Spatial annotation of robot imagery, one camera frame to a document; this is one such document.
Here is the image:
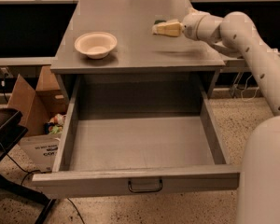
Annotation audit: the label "black drawer handle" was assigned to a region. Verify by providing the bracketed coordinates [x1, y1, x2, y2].
[128, 179, 163, 193]

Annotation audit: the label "colourful items in box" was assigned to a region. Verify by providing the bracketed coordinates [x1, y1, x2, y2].
[44, 114, 66, 134]

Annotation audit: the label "green and yellow sponge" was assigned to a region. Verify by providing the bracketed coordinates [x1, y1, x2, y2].
[154, 20, 166, 24]

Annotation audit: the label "brown cardboard box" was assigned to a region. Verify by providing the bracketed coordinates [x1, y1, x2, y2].
[7, 65, 67, 136]

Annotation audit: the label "white printed cardboard box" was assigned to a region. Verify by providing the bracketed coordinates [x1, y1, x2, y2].
[20, 133, 61, 172]

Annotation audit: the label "open grey top drawer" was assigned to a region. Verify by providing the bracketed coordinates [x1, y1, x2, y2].
[33, 77, 240, 199]

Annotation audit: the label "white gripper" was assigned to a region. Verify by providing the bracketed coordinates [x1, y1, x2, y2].
[152, 7, 223, 45]

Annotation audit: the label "black stand on left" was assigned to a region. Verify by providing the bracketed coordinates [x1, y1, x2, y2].
[0, 107, 57, 224]

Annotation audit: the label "black floor cable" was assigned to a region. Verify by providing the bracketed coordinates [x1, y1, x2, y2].
[0, 140, 86, 224]

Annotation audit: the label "grey metal cabinet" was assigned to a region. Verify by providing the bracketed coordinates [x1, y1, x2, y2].
[51, 0, 224, 100]

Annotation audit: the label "white paper bowl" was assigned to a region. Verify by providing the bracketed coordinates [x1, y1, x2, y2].
[74, 32, 118, 60]

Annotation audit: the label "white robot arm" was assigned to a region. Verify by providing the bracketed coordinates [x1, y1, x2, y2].
[152, 8, 280, 224]

